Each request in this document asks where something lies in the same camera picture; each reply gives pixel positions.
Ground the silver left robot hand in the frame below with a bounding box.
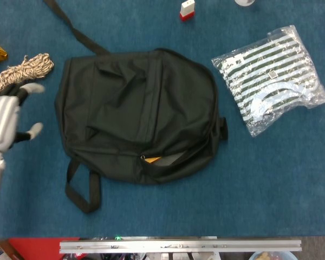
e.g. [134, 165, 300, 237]
[0, 82, 46, 152]

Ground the black fabric backpack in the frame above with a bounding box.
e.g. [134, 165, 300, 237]
[43, 0, 230, 215]

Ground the red flat object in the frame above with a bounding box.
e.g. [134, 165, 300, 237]
[9, 237, 81, 260]

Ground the red and white small box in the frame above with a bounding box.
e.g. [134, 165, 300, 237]
[179, 0, 196, 22]

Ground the striped garment in plastic bag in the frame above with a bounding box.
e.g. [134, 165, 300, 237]
[211, 24, 325, 138]

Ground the blue bowl with contents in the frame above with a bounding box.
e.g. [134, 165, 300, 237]
[249, 251, 295, 260]

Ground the beige braided rope bundle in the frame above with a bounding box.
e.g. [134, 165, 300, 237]
[0, 53, 55, 94]

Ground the aluminium profile rail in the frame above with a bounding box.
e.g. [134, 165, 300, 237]
[59, 238, 303, 255]

